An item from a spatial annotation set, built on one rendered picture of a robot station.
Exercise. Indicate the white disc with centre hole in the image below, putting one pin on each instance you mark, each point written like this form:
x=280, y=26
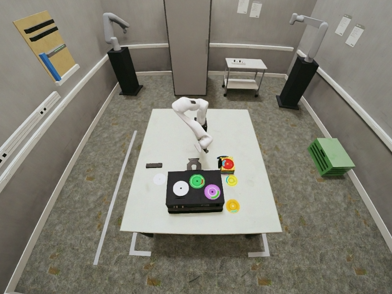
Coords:
x=178, y=185
x=162, y=179

